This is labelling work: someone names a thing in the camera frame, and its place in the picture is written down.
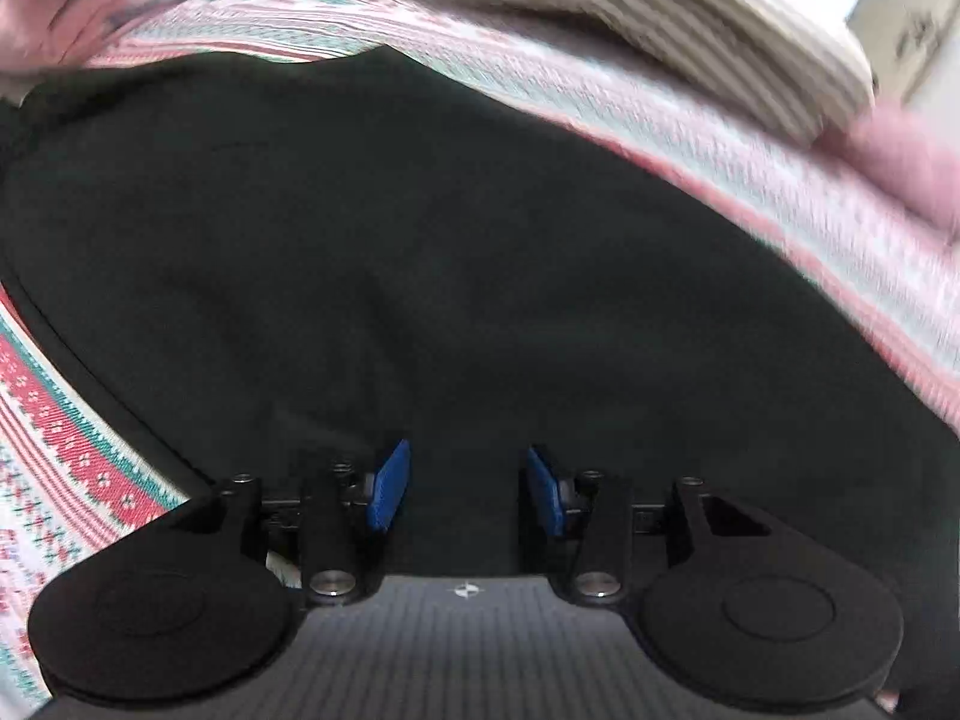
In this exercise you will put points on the patterned knit bed blanket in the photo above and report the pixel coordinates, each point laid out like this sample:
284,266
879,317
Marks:
64,450

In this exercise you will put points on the mauve pink quilt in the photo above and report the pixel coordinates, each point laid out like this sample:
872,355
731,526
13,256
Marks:
900,165

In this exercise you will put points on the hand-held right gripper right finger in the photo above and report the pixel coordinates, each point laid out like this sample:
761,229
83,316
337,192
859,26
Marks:
544,491

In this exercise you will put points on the black pants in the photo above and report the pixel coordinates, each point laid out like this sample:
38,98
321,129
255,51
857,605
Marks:
450,277

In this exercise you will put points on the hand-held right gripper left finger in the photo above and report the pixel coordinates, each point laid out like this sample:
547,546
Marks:
390,487

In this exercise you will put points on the beige striped folded blanket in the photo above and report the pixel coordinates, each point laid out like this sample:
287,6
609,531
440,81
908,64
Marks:
697,30

